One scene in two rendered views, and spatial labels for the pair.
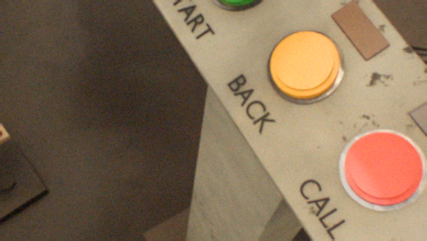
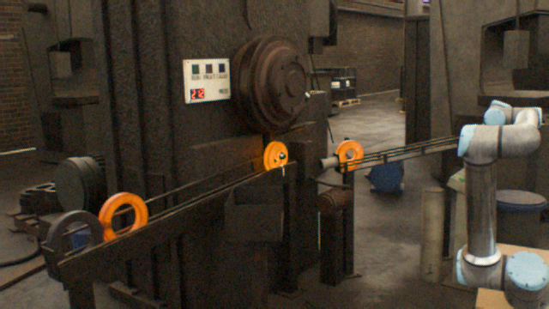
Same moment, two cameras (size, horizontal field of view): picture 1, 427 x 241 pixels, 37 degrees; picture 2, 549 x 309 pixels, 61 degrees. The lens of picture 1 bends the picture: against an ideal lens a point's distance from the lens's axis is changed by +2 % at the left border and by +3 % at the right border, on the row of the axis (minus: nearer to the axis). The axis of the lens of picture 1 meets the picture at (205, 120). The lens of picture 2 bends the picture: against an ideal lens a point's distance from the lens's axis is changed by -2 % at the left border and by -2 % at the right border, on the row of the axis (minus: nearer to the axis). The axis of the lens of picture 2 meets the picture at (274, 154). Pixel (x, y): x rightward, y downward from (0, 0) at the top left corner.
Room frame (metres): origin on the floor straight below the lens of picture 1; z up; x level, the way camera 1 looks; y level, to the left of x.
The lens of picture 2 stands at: (1.72, 2.04, 1.22)
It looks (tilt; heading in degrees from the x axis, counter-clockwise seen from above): 11 degrees down; 257
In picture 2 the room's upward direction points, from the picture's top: 2 degrees counter-clockwise
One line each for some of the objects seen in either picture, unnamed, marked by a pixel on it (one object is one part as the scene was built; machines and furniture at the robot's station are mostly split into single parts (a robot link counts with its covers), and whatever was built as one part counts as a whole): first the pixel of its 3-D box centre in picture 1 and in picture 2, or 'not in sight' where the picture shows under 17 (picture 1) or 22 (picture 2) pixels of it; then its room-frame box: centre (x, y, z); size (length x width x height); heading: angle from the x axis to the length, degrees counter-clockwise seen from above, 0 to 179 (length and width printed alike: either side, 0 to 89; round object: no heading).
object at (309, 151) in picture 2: not in sight; (301, 162); (1.01, -0.36, 0.68); 0.11 x 0.08 x 0.24; 129
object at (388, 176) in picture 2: not in sight; (388, 171); (-0.31, -1.94, 0.17); 0.57 x 0.31 x 0.34; 59
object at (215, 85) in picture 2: not in sight; (208, 80); (1.52, -0.07, 1.15); 0.26 x 0.02 x 0.18; 39
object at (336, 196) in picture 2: not in sight; (334, 234); (0.84, -0.30, 0.27); 0.22 x 0.13 x 0.53; 39
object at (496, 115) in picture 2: not in sight; (497, 117); (0.23, 0.20, 0.94); 0.12 x 0.12 x 0.09; 47
